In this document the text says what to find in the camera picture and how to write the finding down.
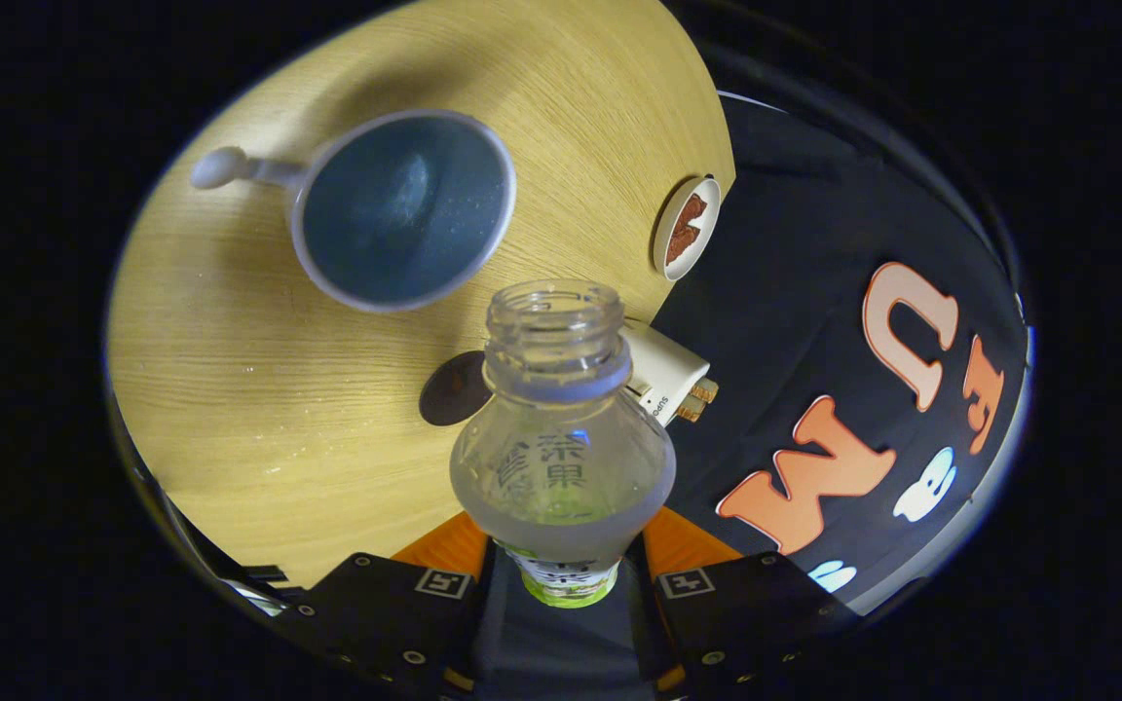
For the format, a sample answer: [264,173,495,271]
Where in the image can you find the white toaster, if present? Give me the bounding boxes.
[619,319,720,429]

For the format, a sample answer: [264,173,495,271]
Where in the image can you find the clear plastic juice bottle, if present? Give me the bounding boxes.
[450,280,677,609]

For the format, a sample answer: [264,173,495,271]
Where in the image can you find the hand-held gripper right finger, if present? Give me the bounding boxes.
[624,504,861,697]

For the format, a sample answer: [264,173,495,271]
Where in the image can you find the wooden table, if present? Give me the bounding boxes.
[105,0,737,590]

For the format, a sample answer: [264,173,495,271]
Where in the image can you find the white cup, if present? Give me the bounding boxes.
[191,109,518,314]

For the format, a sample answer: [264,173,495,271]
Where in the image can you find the white oval plate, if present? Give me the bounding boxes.
[652,175,723,283]

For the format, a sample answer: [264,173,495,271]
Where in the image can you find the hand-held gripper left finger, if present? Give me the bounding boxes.
[274,511,505,700]

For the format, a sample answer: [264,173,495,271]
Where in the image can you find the dark round coaster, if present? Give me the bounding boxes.
[419,350,492,427]

